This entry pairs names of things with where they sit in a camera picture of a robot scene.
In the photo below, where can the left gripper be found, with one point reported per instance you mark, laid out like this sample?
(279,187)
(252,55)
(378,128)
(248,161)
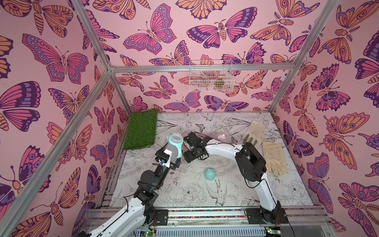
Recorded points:
(159,153)

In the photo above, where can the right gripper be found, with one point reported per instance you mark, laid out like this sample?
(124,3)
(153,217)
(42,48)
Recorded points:
(192,142)

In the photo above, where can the pink bottle cap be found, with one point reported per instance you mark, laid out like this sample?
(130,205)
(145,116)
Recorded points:
(222,138)

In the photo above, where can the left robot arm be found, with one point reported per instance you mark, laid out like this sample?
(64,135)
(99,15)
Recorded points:
(140,209)

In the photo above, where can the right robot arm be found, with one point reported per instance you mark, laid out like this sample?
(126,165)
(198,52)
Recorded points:
(249,161)

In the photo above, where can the mint bottle cap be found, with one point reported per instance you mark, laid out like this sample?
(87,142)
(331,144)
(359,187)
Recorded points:
(209,174)

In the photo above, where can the green artificial grass mat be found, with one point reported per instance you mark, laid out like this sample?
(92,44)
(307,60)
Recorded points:
(141,130)

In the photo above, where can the beige glove green fingers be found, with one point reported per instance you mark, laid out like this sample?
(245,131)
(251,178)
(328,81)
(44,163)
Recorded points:
(255,134)

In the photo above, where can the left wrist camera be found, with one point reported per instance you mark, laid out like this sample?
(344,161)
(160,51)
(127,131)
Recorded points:
(165,158)

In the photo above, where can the white wire basket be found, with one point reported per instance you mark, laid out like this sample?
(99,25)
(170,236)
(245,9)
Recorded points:
(211,78)

